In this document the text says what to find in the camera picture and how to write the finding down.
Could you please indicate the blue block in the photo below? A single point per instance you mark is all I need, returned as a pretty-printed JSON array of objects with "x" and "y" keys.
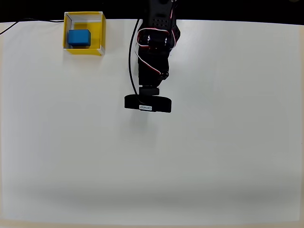
[{"x": 79, "y": 37}]

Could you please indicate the yellow open paper box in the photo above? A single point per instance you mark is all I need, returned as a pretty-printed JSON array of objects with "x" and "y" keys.
[{"x": 97, "y": 31}]

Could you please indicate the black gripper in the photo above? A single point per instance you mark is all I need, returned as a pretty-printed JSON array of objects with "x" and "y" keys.
[{"x": 152, "y": 79}]

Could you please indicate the black webcam with white label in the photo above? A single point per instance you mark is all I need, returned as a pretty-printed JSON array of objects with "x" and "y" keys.
[{"x": 156, "y": 102}]

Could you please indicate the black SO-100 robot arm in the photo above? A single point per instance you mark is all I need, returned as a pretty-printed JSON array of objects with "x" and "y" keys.
[{"x": 158, "y": 14}]

